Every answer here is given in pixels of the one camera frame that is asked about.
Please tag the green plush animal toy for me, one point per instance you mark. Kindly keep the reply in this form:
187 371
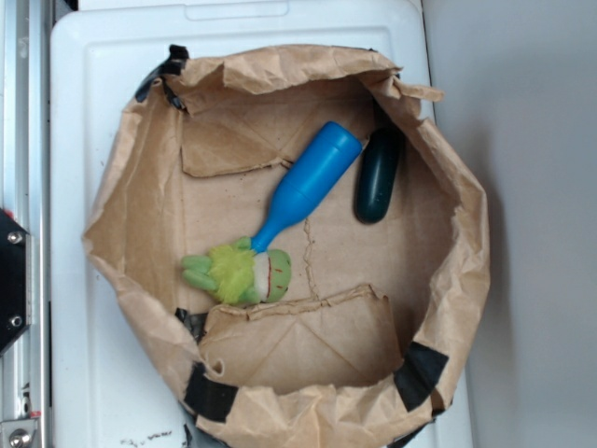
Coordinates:
237 274

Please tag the blue plastic bottle toy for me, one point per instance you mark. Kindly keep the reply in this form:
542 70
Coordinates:
314 174

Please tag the dark green plastic cucumber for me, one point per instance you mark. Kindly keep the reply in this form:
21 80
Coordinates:
375 183

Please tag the brown paper bag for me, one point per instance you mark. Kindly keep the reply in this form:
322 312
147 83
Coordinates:
373 334

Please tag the white plastic bin lid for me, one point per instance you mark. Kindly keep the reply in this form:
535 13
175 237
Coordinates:
105 392

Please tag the black metal bracket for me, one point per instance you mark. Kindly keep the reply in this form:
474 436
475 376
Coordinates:
15 293

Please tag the aluminium frame rail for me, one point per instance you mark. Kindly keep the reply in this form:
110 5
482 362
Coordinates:
25 367

